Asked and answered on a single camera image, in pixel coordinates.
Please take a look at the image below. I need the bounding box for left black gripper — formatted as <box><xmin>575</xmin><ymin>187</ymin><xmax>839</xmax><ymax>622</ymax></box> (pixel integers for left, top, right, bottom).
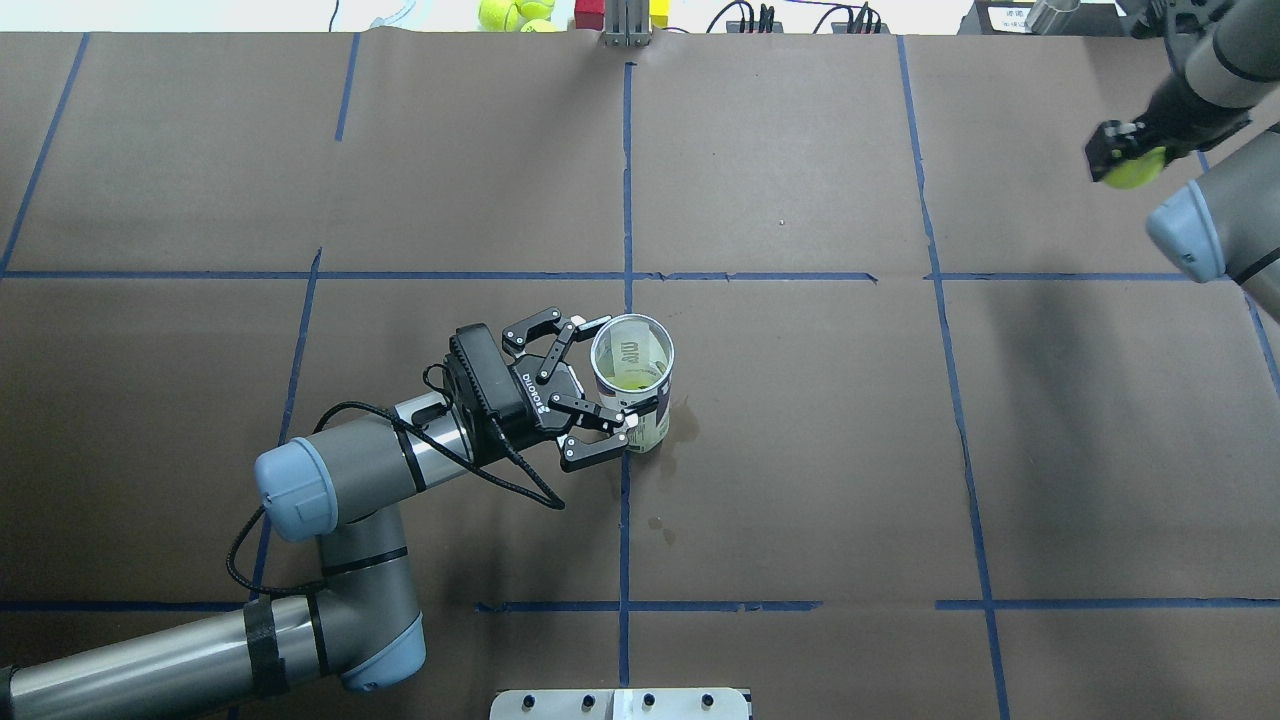
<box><xmin>445</xmin><ymin>307</ymin><xmax>659</xmax><ymax>473</ymax></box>

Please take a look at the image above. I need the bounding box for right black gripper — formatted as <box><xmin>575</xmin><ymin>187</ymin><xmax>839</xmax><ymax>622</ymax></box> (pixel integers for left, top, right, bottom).
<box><xmin>1084</xmin><ymin>79</ymin><xmax>1251</xmax><ymax>183</ymax></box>

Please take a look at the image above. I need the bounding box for tennis ball with black lettering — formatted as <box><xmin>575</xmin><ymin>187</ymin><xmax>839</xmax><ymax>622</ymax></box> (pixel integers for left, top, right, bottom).
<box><xmin>605</xmin><ymin>368</ymin><xmax>662</xmax><ymax>393</ymax></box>

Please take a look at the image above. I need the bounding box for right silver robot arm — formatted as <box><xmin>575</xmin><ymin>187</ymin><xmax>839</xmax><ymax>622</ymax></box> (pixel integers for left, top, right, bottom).
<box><xmin>1084</xmin><ymin>1</ymin><xmax>1279</xmax><ymax>318</ymax></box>

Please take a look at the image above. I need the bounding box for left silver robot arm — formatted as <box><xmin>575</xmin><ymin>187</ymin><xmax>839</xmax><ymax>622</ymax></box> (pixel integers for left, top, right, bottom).
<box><xmin>3</xmin><ymin>307</ymin><xmax>675</xmax><ymax>719</ymax></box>

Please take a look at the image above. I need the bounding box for spare tennis ball on desk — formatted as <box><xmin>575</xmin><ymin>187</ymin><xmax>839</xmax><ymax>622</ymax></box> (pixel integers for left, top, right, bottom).
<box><xmin>520</xmin><ymin>19</ymin><xmax>561</xmax><ymax>33</ymax></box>
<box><xmin>515</xmin><ymin>0</ymin><xmax>556</xmax><ymax>20</ymax></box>
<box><xmin>477</xmin><ymin>0</ymin><xmax>522</xmax><ymax>32</ymax></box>

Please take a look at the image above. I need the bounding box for small steel cup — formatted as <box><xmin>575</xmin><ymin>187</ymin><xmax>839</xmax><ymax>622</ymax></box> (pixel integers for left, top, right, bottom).
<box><xmin>1024</xmin><ymin>0</ymin><xmax>1082</xmax><ymax>36</ymax></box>

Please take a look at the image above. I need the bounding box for black electronics box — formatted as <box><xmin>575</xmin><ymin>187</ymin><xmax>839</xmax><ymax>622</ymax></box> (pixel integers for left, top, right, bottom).
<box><xmin>716</xmin><ymin>1</ymin><xmax>783</xmax><ymax>35</ymax></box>
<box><xmin>829</xmin><ymin>3</ymin><xmax>890</xmax><ymax>35</ymax></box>

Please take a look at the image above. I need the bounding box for red cube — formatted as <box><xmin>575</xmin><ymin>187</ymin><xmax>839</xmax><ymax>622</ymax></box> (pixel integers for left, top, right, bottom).
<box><xmin>573</xmin><ymin>0</ymin><xmax>605</xmax><ymax>31</ymax></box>

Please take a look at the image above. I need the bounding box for yellow cube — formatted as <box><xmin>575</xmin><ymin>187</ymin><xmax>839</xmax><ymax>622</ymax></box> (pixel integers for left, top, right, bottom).
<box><xmin>649</xmin><ymin>0</ymin><xmax>672</xmax><ymax>28</ymax></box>

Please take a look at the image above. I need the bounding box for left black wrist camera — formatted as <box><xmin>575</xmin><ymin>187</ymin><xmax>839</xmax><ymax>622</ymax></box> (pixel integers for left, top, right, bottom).
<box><xmin>445</xmin><ymin>323</ymin><xmax>529</xmax><ymax>425</ymax></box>

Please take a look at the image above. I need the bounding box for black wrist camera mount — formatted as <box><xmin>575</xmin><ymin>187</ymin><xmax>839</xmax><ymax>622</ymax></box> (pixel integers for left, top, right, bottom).
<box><xmin>1116</xmin><ymin>1</ymin><xmax>1235</xmax><ymax>38</ymax></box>

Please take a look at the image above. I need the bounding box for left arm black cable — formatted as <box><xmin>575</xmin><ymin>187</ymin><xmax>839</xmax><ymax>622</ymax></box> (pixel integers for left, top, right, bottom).
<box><xmin>227</xmin><ymin>363</ymin><xmax>567</xmax><ymax>600</ymax></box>

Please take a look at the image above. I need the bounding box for white mounting post with base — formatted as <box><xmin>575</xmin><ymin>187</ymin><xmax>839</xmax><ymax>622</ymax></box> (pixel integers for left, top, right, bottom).
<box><xmin>488</xmin><ymin>687</ymin><xmax>754</xmax><ymax>719</ymax></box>

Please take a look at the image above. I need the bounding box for aluminium frame post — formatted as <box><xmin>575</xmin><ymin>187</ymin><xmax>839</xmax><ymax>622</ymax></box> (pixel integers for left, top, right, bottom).
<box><xmin>602</xmin><ymin>0</ymin><xmax>653</xmax><ymax>47</ymax></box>

